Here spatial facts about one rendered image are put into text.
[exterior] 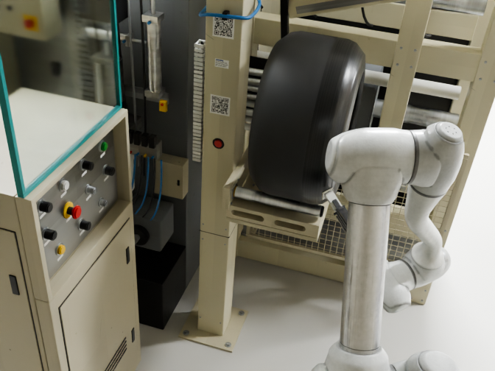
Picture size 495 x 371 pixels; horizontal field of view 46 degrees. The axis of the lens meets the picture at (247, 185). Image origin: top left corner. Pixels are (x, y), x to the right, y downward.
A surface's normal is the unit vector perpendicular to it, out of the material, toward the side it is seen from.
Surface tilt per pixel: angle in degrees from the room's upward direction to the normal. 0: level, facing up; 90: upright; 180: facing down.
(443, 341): 0
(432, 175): 101
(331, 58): 19
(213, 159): 90
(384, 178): 71
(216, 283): 90
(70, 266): 0
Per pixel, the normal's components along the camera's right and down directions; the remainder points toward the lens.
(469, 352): 0.07, -0.82
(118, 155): -0.29, 0.53
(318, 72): -0.10, -0.41
